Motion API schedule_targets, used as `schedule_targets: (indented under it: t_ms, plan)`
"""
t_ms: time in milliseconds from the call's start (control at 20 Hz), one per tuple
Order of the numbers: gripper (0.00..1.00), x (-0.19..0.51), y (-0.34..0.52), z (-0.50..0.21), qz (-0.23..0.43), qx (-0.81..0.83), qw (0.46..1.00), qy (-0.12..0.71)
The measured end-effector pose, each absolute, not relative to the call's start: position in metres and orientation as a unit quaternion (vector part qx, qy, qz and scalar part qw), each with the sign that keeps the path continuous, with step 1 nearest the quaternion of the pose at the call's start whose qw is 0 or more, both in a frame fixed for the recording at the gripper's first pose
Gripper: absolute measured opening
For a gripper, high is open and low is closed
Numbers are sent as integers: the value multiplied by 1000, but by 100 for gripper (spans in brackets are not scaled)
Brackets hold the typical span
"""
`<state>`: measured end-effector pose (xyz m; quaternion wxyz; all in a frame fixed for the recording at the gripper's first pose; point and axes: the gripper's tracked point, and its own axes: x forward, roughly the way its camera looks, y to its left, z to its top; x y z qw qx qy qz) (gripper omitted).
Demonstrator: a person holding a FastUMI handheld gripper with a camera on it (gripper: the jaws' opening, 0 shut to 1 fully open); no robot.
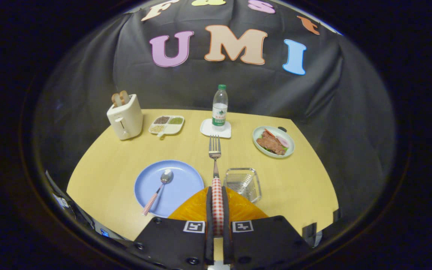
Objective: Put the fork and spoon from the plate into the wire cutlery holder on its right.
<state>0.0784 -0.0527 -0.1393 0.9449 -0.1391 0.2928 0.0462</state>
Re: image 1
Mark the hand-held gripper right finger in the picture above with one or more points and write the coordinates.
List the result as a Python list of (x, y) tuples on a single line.
[(226, 225)]

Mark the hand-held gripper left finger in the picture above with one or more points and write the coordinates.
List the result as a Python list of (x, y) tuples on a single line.
[(209, 225)]

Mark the light blue round plate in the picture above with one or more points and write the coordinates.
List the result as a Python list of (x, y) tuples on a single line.
[(178, 195)]

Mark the brown meat slices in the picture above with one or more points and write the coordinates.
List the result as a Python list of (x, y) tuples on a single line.
[(272, 144)]

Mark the white square coaster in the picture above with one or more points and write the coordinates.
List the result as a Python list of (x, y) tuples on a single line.
[(206, 129)]

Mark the pale green food plate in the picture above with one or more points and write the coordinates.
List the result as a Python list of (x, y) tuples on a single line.
[(290, 147)]

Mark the white divided grain dish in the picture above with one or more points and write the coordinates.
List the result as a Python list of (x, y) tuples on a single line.
[(171, 129)]

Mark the clear water bottle green cap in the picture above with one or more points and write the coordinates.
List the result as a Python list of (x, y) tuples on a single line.
[(219, 108)]

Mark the cream white toaster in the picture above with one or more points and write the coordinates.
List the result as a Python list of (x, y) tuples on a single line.
[(126, 120)]

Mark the brown toast slice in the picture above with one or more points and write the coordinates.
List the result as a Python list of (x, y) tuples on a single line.
[(116, 99), (124, 97)]

